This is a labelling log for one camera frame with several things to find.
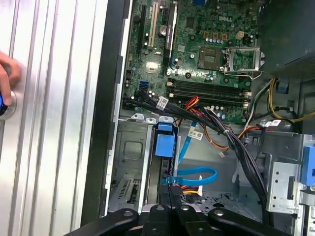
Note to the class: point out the beige board power socket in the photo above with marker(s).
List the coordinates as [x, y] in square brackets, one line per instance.
[240, 35]

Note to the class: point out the grey metal drive cage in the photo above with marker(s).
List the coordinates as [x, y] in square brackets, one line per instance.
[283, 186]

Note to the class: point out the person's hand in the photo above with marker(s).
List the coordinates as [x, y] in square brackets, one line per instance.
[7, 71]

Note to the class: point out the black RAM slot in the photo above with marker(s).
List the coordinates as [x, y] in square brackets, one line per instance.
[209, 84]
[209, 94]

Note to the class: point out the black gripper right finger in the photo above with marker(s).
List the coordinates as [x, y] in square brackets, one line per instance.
[221, 217]

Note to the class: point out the metal socket cover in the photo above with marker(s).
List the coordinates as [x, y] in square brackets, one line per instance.
[243, 49]

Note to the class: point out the blue drive latch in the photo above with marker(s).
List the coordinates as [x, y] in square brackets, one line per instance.
[308, 167]

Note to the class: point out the silver coin battery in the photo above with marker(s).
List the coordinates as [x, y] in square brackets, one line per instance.
[164, 30]

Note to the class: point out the green motherboard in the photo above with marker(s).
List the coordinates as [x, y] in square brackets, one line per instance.
[197, 32]

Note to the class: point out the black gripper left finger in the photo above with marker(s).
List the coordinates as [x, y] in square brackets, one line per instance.
[123, 218]

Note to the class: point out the CPU socket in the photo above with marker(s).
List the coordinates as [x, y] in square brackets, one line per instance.
[210, 58]

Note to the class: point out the beige expansion slot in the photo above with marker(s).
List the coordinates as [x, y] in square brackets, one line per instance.
[153, 24]

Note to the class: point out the short black expansion slot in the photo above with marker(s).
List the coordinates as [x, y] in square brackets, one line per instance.
[141, 32]

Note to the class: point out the metal disk bay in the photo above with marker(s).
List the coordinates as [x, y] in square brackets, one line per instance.
[130, 152]

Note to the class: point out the black fan shroud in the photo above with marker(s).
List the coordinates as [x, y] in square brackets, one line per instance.
[285, 32]

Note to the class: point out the hard disk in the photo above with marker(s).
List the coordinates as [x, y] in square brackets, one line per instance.
[166, 145]

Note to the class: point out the open black PC case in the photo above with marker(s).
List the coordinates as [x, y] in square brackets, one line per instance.
[103, 98]

